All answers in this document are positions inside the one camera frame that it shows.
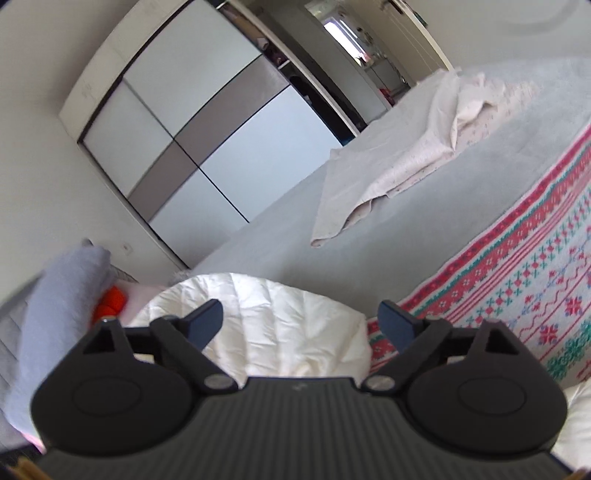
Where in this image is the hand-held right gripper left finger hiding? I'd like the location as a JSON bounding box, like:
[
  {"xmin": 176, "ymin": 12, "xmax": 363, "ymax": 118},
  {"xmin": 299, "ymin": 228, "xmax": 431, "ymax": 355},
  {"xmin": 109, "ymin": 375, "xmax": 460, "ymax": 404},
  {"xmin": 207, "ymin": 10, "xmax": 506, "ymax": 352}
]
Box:
[{"xmin": 83, "ymin": 298, "xmax": 241, "ymax": 396}]

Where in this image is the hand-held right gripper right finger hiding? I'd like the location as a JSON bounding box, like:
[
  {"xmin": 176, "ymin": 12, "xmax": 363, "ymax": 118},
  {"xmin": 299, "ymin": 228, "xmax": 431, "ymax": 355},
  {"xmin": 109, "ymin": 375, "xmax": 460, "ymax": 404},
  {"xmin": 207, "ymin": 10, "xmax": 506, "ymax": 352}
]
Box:
[{"xmin": 360, "ymin": 300, "xmax": 520, "ymax": 396}]

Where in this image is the white quilted duvet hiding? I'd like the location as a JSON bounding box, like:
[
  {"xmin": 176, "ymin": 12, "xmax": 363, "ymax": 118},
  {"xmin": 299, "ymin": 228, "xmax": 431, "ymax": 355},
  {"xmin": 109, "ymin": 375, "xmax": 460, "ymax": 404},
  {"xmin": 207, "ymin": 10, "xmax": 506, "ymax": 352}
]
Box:
[{"xmin": 122, "ymin": 272, "xmax": 373, "ymax": 380}]

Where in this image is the pale pink cloth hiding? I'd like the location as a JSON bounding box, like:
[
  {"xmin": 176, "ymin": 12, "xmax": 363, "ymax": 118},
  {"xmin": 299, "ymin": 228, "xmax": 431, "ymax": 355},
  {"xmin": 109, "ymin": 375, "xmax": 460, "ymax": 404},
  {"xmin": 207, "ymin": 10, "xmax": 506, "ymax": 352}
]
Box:
[{"xmin": 117, "ymin": 279, "xmax": 163, "ymax": 325}]

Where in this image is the orange soft object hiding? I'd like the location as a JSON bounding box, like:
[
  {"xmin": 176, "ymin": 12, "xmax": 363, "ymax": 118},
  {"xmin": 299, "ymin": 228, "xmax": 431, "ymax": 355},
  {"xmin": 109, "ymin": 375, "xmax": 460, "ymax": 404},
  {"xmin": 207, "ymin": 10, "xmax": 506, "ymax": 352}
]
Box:
[{"xmin": 91, "ymin": 286, "xmax": 127, "ymax": 325}]

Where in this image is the red green patterned blanket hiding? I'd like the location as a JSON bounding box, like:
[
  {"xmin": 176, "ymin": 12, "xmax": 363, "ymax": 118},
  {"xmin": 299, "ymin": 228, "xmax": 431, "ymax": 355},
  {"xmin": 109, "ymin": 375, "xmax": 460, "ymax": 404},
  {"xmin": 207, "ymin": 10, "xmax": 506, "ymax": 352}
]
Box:
[{"xmin": 367, "ymin": 122, "xmax": 591, "ymax": 394}]

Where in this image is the grey-blue pillow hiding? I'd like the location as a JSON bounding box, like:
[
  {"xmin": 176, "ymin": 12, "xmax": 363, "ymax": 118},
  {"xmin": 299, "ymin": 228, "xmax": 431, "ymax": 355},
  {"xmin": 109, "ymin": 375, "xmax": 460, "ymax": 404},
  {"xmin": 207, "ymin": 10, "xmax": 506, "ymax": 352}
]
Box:
[{"xmin": 4, "ymin": 244, "xmax": 112, "ymax": 437}]

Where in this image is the cream speckled cloth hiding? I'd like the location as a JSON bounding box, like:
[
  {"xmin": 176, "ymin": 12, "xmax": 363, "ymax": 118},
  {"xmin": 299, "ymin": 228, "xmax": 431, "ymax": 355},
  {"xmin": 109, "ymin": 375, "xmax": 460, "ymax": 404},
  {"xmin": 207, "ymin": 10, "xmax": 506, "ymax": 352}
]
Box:
[{"xmin": 310, "ymin": 69, "xmax": 532, "ymax": 248}]

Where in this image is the grey quilted mat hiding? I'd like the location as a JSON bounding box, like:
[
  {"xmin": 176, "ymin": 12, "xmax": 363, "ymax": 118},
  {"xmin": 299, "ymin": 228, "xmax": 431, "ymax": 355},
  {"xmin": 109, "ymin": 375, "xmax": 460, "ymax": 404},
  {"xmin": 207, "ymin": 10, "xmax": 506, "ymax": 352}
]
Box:
[{"xmin": 0, "ymin": 286, "xmax": 43, "ymax": 403}]

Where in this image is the grey bed sheet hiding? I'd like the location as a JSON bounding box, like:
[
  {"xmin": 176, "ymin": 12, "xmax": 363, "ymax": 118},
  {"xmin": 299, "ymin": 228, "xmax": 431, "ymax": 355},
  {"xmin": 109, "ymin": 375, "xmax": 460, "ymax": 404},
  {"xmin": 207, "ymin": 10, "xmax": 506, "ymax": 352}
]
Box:
[{"xmin": 189, "ymin": 55, "xmax": 591, "ymax": 324}]

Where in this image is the white fleece cloth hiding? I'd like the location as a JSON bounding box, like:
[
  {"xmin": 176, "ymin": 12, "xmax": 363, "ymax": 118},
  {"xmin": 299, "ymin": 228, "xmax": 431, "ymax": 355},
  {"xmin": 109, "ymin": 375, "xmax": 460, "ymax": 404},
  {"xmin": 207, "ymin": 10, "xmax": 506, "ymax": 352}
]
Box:
[{"xmin": 551, "ymin": 381, "xmax": 591, "ymax": 472}]

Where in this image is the white grey sliding-door wardrobe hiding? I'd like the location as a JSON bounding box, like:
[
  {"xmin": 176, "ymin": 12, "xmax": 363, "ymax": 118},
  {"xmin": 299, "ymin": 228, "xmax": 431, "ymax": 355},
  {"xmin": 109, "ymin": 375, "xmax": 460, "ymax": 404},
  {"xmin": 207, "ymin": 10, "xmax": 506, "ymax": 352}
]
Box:
[{"xmin": 58, "ymin": 0, "xmax": 362, "ymax": 271}]

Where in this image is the white door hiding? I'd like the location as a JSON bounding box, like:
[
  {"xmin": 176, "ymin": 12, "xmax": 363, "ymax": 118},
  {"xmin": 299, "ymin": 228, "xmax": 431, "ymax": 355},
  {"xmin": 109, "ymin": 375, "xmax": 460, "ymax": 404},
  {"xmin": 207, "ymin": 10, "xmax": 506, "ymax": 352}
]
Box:
[{"xmin": 382, "ymin": 0, "xmax": 456, "ymax": 75}]

